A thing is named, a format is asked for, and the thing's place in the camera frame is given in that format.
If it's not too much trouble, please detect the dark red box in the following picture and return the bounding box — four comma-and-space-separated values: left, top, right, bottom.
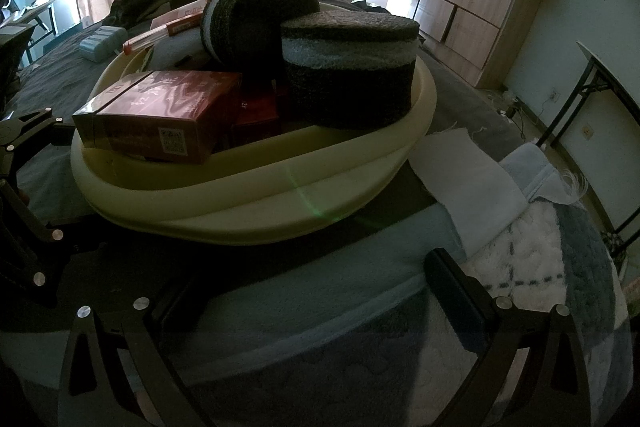
72, 71, 244, 166

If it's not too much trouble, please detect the checkered cloth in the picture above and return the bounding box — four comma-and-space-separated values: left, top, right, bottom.
600, 229, 631, 269

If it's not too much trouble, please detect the small side table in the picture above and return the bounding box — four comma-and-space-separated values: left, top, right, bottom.
0, 0, 62, 62

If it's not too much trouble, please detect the red white long box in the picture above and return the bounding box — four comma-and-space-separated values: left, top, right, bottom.
150, 2, 212, 38

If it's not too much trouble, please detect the power strip with cable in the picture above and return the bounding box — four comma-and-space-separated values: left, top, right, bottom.
495, 89, 527, 142

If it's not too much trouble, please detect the black-legged folding table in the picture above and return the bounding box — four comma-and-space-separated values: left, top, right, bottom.
537, 39, 640, 259

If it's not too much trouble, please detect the black white foam disc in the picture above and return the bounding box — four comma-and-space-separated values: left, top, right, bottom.
200, 0, 322, 74
280, 12, 421, 130

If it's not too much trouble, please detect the blue checkered plush blanket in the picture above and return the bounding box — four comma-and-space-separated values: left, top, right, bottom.
0, 142, 632, 427

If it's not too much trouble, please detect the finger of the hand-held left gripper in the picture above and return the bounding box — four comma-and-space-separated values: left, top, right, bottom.
0, 179, 67, 308
0, 107, 77, 158

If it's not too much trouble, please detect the clear tube red cap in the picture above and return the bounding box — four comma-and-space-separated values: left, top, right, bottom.
122, 26, 174, 56

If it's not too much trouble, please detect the light blue plastic box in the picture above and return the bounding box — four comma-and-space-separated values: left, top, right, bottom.
80, 26, 127, 62

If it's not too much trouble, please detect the grey bed sheet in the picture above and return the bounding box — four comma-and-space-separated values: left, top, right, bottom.
0, 0, 521, 258

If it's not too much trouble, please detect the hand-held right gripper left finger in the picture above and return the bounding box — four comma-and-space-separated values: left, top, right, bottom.
57, 274, 216, 427

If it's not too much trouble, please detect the cream plastic basin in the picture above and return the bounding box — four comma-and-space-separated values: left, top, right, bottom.
70, 0, 439, 246

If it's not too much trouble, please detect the pale cloth piece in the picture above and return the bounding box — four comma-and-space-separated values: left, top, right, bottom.
407, 126, 527, 254

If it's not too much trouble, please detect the red gold-print box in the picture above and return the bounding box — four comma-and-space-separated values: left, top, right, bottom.
232, 79, 286, 142

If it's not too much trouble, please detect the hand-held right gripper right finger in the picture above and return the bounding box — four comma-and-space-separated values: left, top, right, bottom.
425, 248, 593, 427

